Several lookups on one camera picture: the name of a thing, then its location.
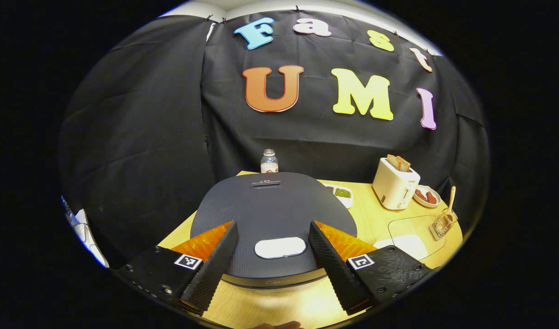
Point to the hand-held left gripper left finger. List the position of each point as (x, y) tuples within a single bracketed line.
[(213, 269)]

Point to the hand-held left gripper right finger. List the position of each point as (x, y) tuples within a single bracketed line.
[(334, 269)]

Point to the clear box of white rice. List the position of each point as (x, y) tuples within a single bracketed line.
[(407, 242)]

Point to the dark grey rice cooker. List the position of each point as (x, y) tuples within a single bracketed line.
[(270, 205)]

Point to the wooden spoon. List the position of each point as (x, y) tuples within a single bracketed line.
[(451, 201)]

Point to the white divided bean dish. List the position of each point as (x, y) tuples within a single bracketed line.
[(341, 193)]

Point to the white toaster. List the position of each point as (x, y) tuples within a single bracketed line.
[(393, 189)]

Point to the white round plate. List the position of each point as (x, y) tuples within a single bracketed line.
[(423, 204)]

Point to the brown meat piece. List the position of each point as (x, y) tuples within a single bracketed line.
[(421, 195), (431, 197)]

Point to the small clear bottle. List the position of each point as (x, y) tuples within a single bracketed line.
[(269, 162)]

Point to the toast slice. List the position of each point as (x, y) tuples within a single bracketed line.
[(393, 161), (403, 164)]

